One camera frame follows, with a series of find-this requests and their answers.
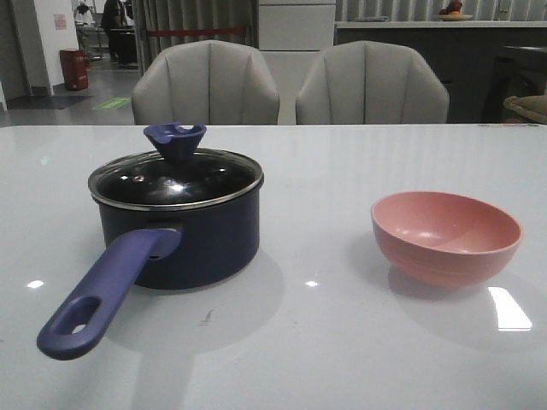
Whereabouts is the dark blue saucepan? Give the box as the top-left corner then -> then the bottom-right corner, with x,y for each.
36,149 -> 264,360

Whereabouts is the glass lid blue knob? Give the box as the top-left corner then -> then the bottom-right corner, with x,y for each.
88,122 -> 264,211

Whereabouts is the pink bowl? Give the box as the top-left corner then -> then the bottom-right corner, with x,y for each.
371,190 -> 523,288

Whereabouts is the left grey chair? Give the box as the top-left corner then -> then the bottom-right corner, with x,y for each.
132,40 -> 280,125

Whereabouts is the grey chair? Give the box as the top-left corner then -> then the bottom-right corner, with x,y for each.
132,40 -> 280,125
295,41 -> 450,125

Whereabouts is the right grey chair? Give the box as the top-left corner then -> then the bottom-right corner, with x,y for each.
295,41 -> 450,125

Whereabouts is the white cabinet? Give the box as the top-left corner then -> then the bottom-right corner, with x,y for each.
257,1 -> 336,125

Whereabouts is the red barrier belt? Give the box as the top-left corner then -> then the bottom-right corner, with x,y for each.
146,26 -> 247,38

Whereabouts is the person in background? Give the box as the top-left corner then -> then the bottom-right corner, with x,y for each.
101,0 -> 126,67

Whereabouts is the dark kitchen counter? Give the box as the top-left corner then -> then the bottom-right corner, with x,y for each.
334,21 -> 546,123

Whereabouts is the red bin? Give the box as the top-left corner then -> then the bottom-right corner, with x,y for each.
59,49 -> 89,91

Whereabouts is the fruit plate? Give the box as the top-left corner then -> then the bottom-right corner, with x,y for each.
438,0 -> 473,21

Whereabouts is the beige cushion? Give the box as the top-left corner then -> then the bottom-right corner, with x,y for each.
503,95 -> 547,125

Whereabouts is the dark appliance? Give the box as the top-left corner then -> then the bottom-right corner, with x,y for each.
481,45 -> 546,123

